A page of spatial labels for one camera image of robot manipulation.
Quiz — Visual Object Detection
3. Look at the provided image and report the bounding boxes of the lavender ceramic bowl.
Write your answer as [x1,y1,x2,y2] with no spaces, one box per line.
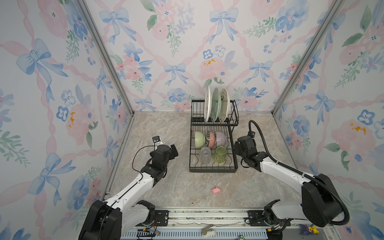
[216,131,227,147]

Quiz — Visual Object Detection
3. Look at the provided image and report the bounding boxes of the green glass cup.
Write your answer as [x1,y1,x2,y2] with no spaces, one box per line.
[213,146,228,164]

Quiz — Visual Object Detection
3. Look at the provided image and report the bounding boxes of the clear glass cup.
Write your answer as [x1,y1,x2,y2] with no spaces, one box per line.
[199,146,212,165]

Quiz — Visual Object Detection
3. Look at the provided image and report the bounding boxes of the red white patterned bowl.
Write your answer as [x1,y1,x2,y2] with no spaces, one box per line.
[206,132,216,149]

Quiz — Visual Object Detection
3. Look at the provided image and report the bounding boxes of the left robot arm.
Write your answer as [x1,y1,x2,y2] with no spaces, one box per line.
[78,145,179,240]

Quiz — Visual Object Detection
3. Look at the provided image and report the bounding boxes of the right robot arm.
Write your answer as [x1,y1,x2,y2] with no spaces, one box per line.
[234,136,350,227]

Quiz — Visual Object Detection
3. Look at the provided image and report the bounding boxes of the light green ceramic bowl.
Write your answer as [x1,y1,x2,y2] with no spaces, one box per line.
[195,131,206,149]

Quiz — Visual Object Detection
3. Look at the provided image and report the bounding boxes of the cream patterned plate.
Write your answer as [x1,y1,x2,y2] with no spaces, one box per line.
[219,89,231,123]

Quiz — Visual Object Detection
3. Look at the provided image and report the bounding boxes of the pale green plate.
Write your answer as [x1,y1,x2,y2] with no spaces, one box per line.
[211,88,222,122]

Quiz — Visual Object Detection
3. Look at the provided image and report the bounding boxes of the pink eraser piece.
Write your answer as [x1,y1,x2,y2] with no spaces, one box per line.
[211,187,221,194]

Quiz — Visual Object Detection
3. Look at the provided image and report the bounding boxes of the white floral plate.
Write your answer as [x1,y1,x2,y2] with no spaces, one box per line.
[204,87,212,123]

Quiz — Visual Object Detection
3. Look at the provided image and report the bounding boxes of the purple yellow toy figure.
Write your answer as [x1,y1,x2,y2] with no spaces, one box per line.
[299,224,320,236]

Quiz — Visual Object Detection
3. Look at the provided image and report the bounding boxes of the black wire dish rack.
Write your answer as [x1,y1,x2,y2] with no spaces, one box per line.
[189,100,239,173]

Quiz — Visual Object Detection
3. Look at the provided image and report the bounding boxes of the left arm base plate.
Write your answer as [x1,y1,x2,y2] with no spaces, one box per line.
[137,210,170,228]

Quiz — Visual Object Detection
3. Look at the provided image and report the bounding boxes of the aluminium rail frame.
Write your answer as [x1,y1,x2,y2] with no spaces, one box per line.
[120,208,339,240]

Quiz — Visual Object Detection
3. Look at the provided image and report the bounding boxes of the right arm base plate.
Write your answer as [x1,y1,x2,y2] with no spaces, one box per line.
[245,210,287,227]

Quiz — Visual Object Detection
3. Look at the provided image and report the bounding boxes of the right aluminium corner post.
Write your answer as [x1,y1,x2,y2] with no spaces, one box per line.
[271,0,345,117]

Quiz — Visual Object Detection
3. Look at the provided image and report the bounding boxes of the aluminium corner post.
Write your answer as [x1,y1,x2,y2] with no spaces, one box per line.
[271,0,345,117]
[74,0,134,117]

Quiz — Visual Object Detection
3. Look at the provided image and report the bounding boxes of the black corrugated cable hose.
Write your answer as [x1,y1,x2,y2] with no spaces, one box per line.
[248,119,351,226]

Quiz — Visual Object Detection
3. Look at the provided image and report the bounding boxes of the left aluminium corner post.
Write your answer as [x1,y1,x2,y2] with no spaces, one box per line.
[74,0,134,117]

